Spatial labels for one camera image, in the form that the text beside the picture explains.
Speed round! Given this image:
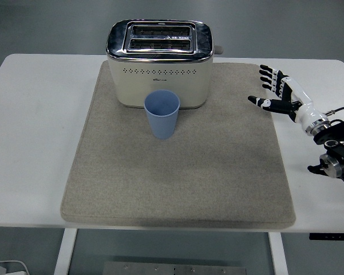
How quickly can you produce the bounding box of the white cable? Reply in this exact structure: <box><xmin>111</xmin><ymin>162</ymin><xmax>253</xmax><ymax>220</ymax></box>
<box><xmin>0</xmin><ymin>259</ymin><xmax>31</xmax><ymax>275</ymax></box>

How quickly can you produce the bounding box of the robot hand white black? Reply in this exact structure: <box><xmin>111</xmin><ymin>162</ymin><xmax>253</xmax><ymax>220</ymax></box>
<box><xmin>247</xmin><ymin>64</ymin><xmax>329</xmax><ymax>130</ymax></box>

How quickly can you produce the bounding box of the beige felt table mat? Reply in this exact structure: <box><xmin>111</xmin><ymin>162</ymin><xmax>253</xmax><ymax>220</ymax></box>
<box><xmin>60</xmin><ymin>61</ymin><xmax>297</xmax><ymax>230</ymax></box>

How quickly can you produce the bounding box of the black table control panel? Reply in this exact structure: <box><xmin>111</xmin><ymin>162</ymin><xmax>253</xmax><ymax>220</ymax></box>
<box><xmin>309</xmin><ymin>233</ymin><xmax>344</xmax><ymax>241</ymax></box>

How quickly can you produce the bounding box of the blue ribbed plastic cup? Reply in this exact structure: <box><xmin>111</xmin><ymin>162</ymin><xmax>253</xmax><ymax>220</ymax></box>
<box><xmin>143</xmin><ymin>89</ymin><xmax>181</xmax><ymax>140</ymax></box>

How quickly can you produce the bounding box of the white table leg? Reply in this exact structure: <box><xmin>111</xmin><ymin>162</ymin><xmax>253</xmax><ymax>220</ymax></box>
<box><xmin>53</xmin><ymin>228</ymin><xmax>78</xmax><ymax>275</ymax></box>
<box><xmin>268</xmin><ymin>232</ymin><xmax>289</xmax><ymax>275</ymax></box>

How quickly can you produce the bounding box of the cream and chrome toaster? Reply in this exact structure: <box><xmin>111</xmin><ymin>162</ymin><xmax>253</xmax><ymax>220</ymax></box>
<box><xmin>105</xmin><ymin>19</ymin><xmax>226</xmax><ymax>109</ymax></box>

